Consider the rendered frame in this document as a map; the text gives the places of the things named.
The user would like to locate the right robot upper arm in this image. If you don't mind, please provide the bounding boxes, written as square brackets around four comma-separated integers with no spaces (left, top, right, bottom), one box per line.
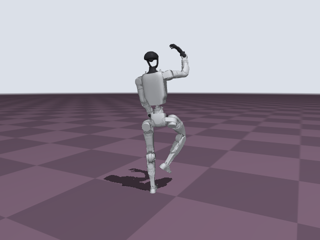
[162,69,189,81]

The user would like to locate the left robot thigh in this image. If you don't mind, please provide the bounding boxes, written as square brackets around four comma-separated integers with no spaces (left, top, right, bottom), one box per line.
[141,118,156,162]

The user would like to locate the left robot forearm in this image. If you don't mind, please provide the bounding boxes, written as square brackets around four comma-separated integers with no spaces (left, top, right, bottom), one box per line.
[141,102,153,118]

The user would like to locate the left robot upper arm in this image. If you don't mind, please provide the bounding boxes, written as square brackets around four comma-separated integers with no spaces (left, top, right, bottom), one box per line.
[135,76,147,103]

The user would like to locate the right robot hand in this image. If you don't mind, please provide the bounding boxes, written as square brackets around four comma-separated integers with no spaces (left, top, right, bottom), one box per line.
[170,44,186,58]

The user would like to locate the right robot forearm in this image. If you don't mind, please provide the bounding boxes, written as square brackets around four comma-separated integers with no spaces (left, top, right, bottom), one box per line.
[181,53,190,74]

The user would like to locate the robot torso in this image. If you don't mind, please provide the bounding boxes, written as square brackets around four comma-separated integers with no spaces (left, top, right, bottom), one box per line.
[141,69,168,127]

